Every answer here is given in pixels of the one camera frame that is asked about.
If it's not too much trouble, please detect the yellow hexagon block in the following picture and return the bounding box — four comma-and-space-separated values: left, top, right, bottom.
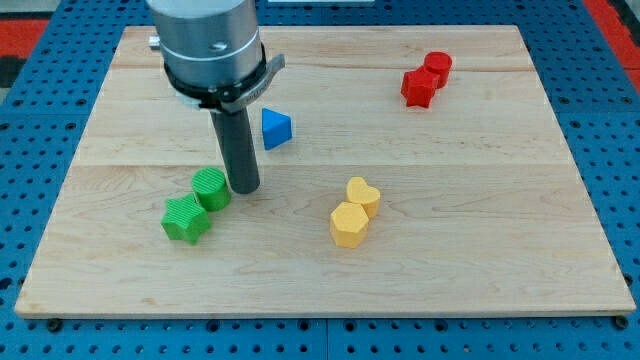
330, 202, 369, 248

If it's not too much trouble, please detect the red star block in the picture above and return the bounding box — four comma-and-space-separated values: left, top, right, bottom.
401, 68, 440, 108

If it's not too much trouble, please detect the green star block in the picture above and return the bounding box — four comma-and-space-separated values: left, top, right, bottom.
161, 193, 211, 245

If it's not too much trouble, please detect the wooden board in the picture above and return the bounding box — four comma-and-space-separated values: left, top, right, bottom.
15, 25, 636, 319

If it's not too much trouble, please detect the red cylinder block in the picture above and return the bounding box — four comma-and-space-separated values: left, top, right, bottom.
423, 51, 453, 89

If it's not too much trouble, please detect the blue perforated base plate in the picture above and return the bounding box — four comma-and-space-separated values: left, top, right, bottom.
1, 0, 639, 359

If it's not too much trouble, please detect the yellow heart block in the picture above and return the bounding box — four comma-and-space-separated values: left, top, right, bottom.
345, 177, 381, 218

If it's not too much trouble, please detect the blue triangle block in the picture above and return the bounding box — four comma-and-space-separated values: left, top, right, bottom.
261, 108, 293, 150

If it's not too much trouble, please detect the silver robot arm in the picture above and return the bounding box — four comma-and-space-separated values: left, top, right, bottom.
147, 0, 285, 113

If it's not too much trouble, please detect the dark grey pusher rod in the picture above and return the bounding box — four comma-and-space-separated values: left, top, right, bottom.
211, 109, 260, 194

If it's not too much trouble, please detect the green cylinder block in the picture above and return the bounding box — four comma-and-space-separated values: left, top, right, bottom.
191, 167, 231, 212

